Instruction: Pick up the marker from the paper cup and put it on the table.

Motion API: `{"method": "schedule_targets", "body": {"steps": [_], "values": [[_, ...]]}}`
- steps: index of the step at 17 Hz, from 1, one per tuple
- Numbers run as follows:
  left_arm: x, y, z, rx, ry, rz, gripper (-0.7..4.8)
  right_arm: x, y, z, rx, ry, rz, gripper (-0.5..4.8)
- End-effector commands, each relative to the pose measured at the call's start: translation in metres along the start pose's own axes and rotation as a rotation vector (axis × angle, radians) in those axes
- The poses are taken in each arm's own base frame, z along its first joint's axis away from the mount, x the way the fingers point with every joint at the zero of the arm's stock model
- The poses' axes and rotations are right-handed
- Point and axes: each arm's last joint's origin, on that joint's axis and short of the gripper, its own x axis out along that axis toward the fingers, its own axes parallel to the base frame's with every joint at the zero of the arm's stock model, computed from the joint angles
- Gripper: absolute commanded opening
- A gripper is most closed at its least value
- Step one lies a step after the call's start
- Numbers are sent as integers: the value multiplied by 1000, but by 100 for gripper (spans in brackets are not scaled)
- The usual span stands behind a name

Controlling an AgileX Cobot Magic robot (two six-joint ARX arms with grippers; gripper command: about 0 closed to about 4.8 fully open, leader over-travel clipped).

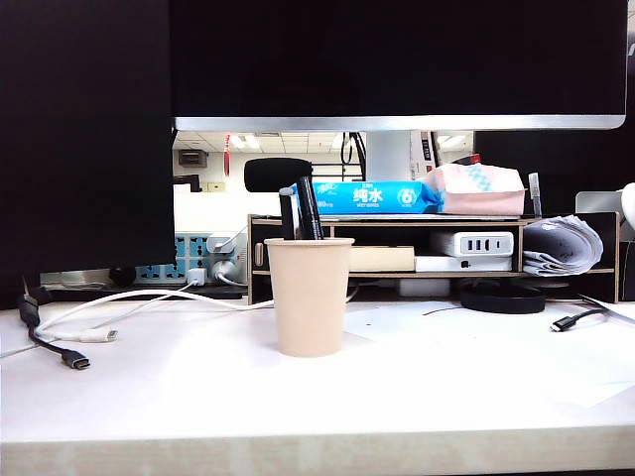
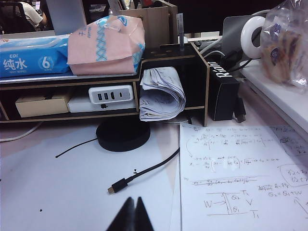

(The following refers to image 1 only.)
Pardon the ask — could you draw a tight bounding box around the white rounded object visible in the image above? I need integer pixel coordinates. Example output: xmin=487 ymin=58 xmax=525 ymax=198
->
xmin=620 ymin=181 xmax=635 ymax=235

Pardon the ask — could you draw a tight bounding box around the dark screen panel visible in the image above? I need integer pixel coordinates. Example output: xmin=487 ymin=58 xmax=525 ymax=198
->
xmin=0 ymin=0 xmax=178 ymax=311

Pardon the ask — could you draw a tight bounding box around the flat white box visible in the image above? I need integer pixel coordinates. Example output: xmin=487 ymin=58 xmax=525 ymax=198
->
xmin=414 ymin=254 xmax=513 ymax=274

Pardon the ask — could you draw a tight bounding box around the beige cardboard box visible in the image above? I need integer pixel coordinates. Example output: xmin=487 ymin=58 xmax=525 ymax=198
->
xmin=348 ymin=246 xmax=417 ymax=274

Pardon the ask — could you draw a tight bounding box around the pink tissue pack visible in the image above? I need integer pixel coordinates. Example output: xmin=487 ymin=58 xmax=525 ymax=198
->
xmin=417 ymin=162 xmax=527 ymax=216

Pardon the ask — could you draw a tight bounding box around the white multiport charger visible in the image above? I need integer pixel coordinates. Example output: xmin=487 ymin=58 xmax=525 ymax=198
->
xmin=430 ymin=229 xmax=515 ymax=259

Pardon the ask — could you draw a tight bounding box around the large silver-edged monitor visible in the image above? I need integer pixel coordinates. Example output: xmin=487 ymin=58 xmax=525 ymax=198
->
xmin=168 ymin=0 xmax=630 ymax=133

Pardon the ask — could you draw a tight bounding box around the silver metal stand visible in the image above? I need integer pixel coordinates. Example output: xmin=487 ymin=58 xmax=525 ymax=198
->
xmin=574 ymin=189 xmax=623 ymax=216

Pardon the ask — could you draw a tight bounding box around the white cable with connector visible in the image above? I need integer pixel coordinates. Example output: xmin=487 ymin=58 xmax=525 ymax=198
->
xmin=33 ymin=282 xmax=275 ymax=345

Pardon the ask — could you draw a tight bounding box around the blue and white power strip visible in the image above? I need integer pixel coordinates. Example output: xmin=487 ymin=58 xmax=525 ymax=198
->
xmin=133 ymin=231 xmax=249 ymax=287

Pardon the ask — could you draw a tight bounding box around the beige paper cup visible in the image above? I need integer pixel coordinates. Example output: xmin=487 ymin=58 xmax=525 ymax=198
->
xmin=263 ymin=236 xmax=356 ymax=358

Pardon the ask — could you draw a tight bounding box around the small white box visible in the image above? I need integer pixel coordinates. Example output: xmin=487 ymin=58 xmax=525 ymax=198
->
xmin=398 ymin=278 xmax=451 ymax=298

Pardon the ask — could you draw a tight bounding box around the black marker with label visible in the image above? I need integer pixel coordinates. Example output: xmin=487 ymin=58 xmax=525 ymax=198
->
xmin=296 ymin=176 xmax=325 ymax=241

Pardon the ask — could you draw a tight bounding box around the wooden desk organizer shelf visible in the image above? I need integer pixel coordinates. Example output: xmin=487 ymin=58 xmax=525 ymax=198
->
xmin=246 ymin=210 xmax=621 ymax=305

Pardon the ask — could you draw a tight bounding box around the paper sheet with dark edge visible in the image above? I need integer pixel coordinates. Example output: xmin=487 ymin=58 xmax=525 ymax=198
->
xmin=576 ymin=293 xmax=635 ymax=327

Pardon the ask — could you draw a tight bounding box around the rolled stack of papers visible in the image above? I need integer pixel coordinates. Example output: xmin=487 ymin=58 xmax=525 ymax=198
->
xmin=522 ymin=213 xmax=605 ymax=278

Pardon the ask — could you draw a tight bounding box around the black marker grey cap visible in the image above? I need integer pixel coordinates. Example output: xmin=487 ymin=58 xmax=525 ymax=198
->
xmin=278 ymin=186 xmax=300 ymax=241

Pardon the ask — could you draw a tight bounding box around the black round knob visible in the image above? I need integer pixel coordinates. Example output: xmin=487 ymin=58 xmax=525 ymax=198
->
xmin=108 ymin=265 xmax=137 ymax=287

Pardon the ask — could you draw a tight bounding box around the black usb-c cable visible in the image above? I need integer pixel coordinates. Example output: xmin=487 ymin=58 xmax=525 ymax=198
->
xmin=18 ymin=275 xmax=93 ymax=372

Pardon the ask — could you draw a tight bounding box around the black chair headrest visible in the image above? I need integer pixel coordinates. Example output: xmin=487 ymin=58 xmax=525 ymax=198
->
xmin=243 ymin=157 xmax=315 ymax=194

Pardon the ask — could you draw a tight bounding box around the thin white cable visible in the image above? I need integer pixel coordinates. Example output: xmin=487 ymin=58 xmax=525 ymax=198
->
xmin=0 ymin=292 xmax=199 ymax=359

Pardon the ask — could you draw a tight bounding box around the black round base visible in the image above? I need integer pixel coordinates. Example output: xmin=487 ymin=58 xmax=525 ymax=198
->
xmin=457 ymin=281 xmax=548 ymax=315

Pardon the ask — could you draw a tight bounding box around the white round power plug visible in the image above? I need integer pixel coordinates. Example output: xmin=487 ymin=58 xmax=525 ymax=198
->
xmin=206 ymin=232 xmax=248 ymax=288

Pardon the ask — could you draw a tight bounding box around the blue wet wipes pack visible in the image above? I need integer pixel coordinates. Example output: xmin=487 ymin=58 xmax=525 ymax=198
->
xmin=288 ymin=178 xmax=444 ymax=216

